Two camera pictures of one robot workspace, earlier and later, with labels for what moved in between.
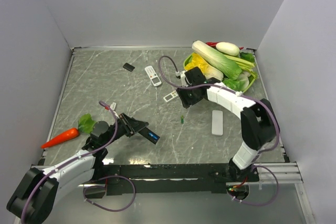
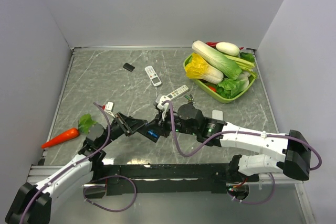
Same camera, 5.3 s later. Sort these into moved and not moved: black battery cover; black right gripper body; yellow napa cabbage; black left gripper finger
Moved: black right gripper body
Not moved: black battery cover; black left gripper finger; yellow napa cabbage
